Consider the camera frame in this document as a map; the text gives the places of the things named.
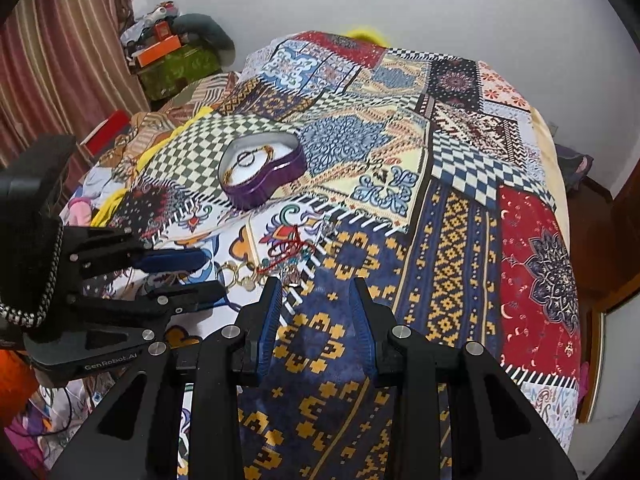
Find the green patterned box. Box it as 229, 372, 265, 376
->
136, 44, 222, 102

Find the wooden door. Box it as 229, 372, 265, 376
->
575, 140, 640, 426

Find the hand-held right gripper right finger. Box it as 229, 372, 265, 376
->
348, 277, 581, 480

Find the purple heart-shaped tin box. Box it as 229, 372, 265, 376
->
218, 132, 307, 211

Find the purple cloth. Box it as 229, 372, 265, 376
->
555, 142, 596, 192

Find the red beaded necklace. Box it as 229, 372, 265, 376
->
256, 224, 318, 277

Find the orange cloth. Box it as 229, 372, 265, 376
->
0, 349, 48, 423

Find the gold chain link bracelet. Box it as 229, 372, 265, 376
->
216, 259, 263, 292

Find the red box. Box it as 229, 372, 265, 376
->
80, 110, 132, 157

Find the yellow cloth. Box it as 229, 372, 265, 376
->
346, 24, 388, 46

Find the patchwork printed blanket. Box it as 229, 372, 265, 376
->
60, 30, 584, 480

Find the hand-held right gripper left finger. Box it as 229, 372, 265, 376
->
47, 277, 284, 480

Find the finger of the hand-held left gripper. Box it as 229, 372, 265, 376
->
65, 280, 230, 322
62, 226, 212, 281

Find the striped curtain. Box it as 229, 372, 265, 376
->
0, 0, 151, 181

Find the orange box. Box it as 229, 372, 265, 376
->
135, 35, 182, 68

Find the cream bed sheet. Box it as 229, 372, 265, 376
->
530, 107, 571, 261

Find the silver chain jewelry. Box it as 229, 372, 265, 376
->
314, 212, 346, 248

